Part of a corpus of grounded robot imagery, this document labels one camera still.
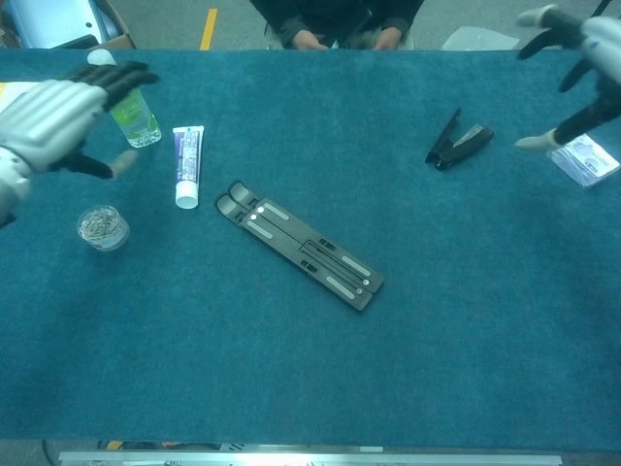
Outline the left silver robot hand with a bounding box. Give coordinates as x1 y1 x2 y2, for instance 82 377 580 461
0 61 161 181

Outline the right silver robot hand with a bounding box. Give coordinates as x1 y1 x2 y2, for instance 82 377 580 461
513 4 621 151

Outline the black folding laptop stand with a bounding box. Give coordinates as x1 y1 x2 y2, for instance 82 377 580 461
214 180 385 313

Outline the clear bottle with green label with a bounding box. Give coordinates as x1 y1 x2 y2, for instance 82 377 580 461
86 48 163 149

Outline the pale blue plastic container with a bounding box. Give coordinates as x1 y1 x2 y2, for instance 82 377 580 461
0 0 122 50

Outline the brown cardboard box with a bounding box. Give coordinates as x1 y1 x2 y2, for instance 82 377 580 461
57 0 137 50

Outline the clear jar of paper clips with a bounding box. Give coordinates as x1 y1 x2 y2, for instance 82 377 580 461
76 204 131 252

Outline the clear box of purple cards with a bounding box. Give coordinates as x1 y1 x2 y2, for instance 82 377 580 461
546 134 621 190

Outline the white plastic sheet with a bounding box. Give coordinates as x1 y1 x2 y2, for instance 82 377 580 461
440 26 521 51

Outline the purple and white toothpaste tube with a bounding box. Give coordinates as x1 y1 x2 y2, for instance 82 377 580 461
172 124 206 211

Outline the black stapler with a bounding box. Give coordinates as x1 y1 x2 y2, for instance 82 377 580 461
424 107 495 172

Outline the yellow floor tape strip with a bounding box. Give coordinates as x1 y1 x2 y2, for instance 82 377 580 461
199 8 219 51

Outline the seated person in dark jacket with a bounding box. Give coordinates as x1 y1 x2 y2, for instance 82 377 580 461
247 0 423 51

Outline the blue carpet table cover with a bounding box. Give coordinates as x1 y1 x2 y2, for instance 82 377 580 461
0 48 621 436

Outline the aluminium profile rail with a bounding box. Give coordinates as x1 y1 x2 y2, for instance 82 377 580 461
57 449 564 466

